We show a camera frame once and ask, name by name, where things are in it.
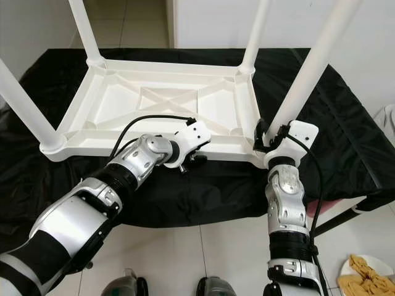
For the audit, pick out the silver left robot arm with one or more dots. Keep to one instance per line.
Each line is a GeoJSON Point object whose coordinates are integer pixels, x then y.
{"type": "Point", "coordinates": [74, 222]}

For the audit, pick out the black table cloth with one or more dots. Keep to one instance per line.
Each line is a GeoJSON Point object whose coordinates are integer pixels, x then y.
{"type": "Point", "coordinates": [345, 166]}

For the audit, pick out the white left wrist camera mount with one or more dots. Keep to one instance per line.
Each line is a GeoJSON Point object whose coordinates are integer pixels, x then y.
{"type": "Point", "coordinates": [194, 135]}

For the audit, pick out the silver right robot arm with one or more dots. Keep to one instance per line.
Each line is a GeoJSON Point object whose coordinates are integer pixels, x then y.
{"type": "Point", "coordinates": [287, 203]}

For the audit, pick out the grey right robot foot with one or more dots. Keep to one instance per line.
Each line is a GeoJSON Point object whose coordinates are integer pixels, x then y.
{"type": "Point", "coordinates": [217, 287]}

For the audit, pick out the grey robot foot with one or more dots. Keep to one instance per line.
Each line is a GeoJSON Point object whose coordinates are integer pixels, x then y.
{"type": "Point", "coordinates": [217, 287]}
{"type": "Point", "coordinates": [126, 285]}

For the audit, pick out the white plastic chair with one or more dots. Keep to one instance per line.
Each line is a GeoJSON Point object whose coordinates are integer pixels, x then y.
{"type": "Point", "coordinates": [390, 118]}

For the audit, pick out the white plastic table top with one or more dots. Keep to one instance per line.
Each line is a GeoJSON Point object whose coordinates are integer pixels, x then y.
{"type": "Point", "coordinates": [99, 105]}

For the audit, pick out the grey left robot foot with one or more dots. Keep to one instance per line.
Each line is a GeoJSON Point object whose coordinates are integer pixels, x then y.
{"type": "Point", "coordinates": [126, 285]}

